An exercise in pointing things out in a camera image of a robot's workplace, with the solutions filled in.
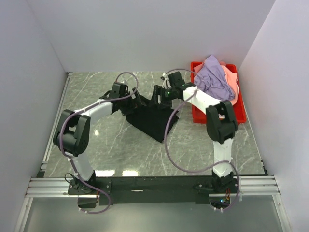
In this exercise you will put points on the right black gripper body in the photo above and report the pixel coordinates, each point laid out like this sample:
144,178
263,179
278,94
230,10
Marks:
166,95

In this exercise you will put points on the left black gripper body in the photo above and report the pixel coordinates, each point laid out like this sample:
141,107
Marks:
128,104

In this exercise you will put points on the black t shirt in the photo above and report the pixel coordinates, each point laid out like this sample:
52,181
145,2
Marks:
149,118

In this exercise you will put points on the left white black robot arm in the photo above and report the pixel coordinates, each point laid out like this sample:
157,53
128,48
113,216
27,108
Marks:
73,131

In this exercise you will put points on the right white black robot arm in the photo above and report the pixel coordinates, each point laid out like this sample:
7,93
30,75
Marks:
221,123

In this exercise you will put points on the red plastic bin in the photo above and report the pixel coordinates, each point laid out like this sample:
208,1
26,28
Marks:
239,108

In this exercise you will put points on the purple t shirt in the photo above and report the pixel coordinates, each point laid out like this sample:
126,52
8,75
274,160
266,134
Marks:
212,79

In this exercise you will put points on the pink t shirt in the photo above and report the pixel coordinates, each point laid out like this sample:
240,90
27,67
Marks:
231,79

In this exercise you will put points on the black base beam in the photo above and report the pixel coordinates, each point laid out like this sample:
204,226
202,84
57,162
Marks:
155,189

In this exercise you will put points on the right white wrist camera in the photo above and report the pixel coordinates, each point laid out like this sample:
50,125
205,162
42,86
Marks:
166,83

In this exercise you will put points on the aluminium frame rail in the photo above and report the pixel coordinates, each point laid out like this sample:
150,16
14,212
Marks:
58,187

